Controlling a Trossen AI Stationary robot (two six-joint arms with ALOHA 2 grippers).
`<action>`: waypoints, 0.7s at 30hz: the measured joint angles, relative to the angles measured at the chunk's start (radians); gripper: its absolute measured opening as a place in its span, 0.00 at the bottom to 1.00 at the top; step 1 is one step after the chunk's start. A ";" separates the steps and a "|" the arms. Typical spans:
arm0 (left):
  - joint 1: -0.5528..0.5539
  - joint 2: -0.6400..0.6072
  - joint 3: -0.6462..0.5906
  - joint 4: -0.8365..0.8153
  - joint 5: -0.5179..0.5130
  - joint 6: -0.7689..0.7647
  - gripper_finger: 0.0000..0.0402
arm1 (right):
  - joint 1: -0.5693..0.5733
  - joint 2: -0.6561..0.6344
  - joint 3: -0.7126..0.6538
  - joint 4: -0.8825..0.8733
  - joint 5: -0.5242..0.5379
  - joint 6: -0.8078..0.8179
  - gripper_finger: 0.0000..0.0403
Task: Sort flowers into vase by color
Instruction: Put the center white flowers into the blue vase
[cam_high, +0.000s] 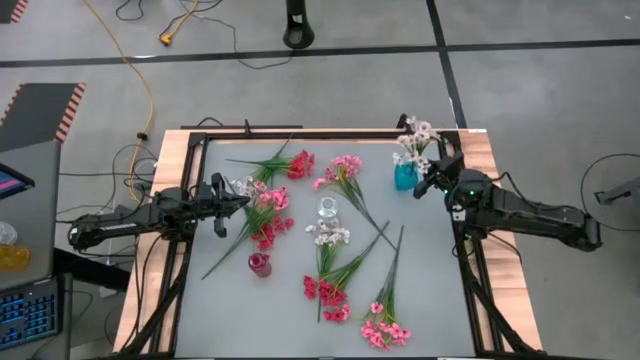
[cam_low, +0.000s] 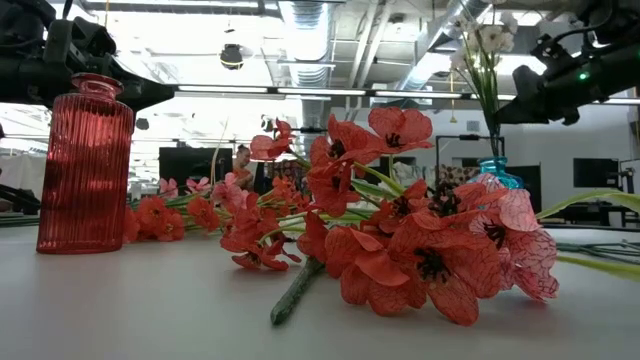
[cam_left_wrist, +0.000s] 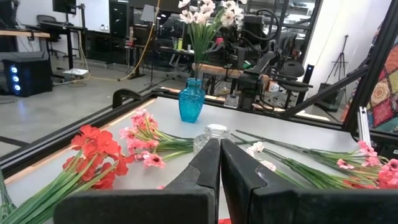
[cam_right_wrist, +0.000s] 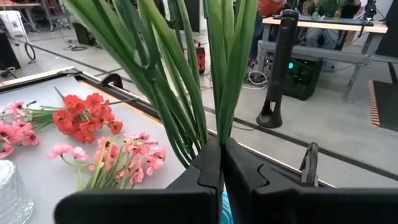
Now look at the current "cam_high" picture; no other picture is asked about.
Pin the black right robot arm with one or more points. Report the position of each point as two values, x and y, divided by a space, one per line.
530 215

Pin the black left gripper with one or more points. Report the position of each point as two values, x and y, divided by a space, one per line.
209 205

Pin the black bar behind table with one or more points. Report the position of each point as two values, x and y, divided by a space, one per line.
225 127

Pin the red ribbed glass vase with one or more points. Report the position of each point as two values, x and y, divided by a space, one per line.
260 265

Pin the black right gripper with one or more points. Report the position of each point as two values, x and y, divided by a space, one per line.
442 180

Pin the black pedestal stand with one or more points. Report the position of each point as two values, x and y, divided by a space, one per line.
298 32

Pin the grey floor stand base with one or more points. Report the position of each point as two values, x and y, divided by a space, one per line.
622 192

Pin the small hazard-striped floor mat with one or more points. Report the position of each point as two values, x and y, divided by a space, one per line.
7 7

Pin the black clamp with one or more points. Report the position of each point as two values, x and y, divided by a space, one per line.
246 126

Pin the black metal table frame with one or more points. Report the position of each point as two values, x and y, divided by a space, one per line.
240 136

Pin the yellow translucent container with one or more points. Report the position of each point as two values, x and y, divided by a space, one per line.
12 257

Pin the backlit black keyboard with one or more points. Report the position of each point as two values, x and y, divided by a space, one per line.
27 312

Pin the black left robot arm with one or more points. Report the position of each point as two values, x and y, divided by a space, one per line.
125 222

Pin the blue glass vase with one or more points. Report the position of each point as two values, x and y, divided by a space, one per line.
406 179

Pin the tilted computer screen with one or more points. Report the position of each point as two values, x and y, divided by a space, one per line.
12 182

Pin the white artificial flower bunch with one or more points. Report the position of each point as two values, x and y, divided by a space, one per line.
246 185
330 235
421 135

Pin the clear plastic container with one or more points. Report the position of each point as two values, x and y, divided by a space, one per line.
6 232

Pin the large hazard-striped floor mat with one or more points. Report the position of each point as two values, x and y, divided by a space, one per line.
35 115

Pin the clear textured glass vase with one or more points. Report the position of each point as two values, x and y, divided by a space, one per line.
328 207

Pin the pink artificial flower bunch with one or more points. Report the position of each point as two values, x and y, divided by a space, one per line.
277 197
345 167
382 330

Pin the grey side desk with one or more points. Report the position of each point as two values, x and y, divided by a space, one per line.
30 220

